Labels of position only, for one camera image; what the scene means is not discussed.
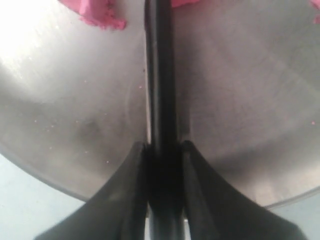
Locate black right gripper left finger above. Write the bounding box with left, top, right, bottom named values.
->
left=36, top=142, right=148, bottom=240

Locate pink play dough lump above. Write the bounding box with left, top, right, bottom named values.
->
left=57, top=0, right=320, bottom=31

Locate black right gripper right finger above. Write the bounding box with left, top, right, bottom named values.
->
left=181, top=141, right=307, bottom=240

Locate round steel plate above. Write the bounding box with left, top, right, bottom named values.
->
left=0, top=0, right=320, bottom=206

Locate black knife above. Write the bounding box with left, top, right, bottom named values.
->
left=144, top=0, right=185, bottom=240

